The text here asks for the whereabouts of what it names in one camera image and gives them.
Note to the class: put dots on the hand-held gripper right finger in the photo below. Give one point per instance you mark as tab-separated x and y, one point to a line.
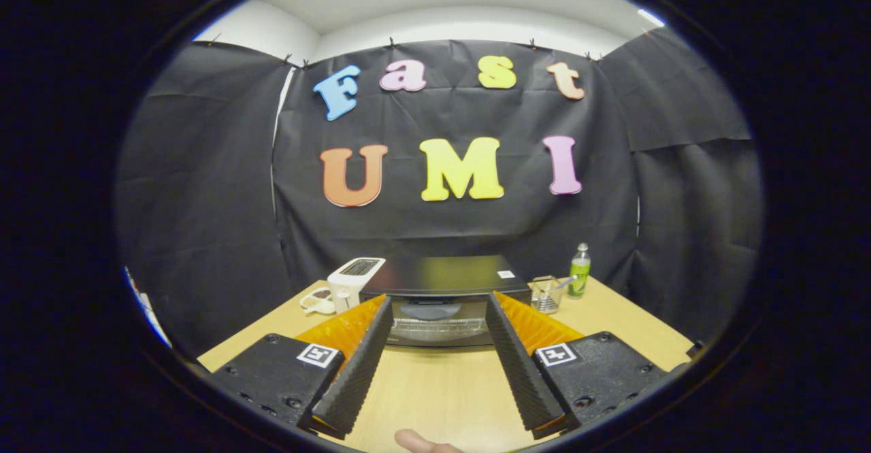
520	371

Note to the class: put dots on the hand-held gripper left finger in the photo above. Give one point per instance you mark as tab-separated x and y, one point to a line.
357	371

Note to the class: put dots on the black toaster oven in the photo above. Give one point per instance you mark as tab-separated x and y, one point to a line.
442	275

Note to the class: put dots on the white pop-up toaster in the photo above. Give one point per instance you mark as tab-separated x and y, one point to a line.
350	283

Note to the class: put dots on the clear glass beaker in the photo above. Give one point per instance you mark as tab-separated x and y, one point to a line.
544	298

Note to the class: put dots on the small white divided dish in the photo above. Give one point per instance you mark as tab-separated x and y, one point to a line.
314	300

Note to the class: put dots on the green drink bottle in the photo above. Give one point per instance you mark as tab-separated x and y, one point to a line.
579	276

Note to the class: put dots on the row of black cloth clips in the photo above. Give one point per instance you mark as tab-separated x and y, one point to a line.
391	43

